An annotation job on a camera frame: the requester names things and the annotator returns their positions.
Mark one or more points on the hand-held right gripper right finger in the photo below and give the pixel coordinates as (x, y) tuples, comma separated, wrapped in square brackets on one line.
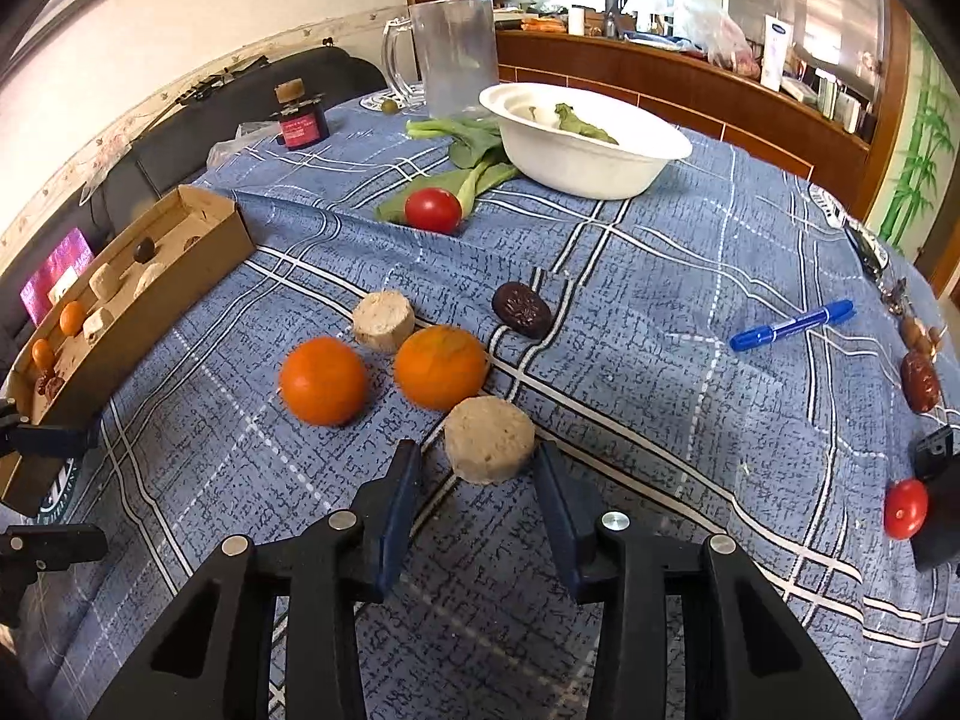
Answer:
[(559, 517)]

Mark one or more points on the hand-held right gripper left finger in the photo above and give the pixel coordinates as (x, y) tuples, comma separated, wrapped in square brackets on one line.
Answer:
[(397, 517)]

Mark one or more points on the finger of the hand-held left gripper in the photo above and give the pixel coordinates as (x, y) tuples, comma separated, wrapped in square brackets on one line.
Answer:
[(52, 544), (52, 441)]

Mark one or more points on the brown cardboard box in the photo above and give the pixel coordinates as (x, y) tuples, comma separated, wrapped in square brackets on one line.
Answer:
[(150, 330)]

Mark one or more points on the blue plaid tablecloth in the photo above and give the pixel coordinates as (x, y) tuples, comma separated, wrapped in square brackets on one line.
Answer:
[(637, 405)]

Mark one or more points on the large orange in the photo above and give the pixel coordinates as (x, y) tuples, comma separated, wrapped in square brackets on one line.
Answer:
[(441, 367), (324, 382)]

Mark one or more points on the pink packet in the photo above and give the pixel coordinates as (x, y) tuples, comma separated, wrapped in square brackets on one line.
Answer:
[(56, 277)]

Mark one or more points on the small beige round cake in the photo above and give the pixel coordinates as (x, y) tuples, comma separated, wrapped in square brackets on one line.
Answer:
[(383, 321)]

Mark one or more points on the blue marker pen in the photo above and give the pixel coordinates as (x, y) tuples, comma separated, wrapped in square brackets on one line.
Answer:
[(787, 326)]

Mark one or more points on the red tomato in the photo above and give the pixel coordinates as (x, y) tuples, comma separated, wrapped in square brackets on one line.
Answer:
[(433, 211), (905, 508)]

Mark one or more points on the green bok choy leaf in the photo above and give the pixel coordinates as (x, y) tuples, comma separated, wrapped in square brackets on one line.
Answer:
[(480, 180)]

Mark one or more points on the crumpled clear plastic bag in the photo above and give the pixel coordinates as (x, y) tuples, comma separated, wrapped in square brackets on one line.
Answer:
[(236, 144)]

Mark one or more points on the white bowl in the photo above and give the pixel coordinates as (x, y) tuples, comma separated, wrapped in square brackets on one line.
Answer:
[(585, 169)]

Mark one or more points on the black sofa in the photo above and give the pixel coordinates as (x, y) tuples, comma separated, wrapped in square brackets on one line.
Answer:
[(225, 112)]

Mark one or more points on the black cylindrical container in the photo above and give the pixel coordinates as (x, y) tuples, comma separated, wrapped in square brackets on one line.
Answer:
[(941, 510)]

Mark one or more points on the pale-stemmed bok choy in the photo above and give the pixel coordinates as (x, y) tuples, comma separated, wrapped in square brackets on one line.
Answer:
[(450, 127)]

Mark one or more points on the green leaf scrap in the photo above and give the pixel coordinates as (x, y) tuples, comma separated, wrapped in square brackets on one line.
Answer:
[(585, 124)]

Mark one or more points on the small red corked bottle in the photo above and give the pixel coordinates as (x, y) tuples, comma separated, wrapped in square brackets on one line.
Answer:
[(300, 124)]

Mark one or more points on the bunch of keys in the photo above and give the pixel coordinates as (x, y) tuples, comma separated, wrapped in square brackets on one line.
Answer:
[(870, 255)]

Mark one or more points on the brown nut charms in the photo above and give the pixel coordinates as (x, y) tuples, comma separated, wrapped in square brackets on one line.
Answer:
[(921, 331)]

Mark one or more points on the wooden counter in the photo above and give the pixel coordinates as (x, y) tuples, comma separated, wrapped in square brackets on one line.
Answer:
[(675, 82)]

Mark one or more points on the clear plastic mug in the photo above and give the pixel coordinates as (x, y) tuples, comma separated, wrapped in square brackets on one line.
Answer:
[(457, 52)]

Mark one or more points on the white cup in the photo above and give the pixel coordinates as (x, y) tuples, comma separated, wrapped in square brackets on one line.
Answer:
[(576, 20)]

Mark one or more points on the black bottle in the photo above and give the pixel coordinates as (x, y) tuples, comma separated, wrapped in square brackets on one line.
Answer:
[(611, 13)]

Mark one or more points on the clear plastic bag with food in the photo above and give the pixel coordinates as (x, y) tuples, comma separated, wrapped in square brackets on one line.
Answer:
[(720, 34)]

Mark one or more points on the dark picture frame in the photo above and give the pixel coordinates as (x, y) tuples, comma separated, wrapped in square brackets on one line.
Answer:
[(64, 11)]

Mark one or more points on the green bamboo wall sticker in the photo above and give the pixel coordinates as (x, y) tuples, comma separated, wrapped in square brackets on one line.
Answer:
[(911, 180)]

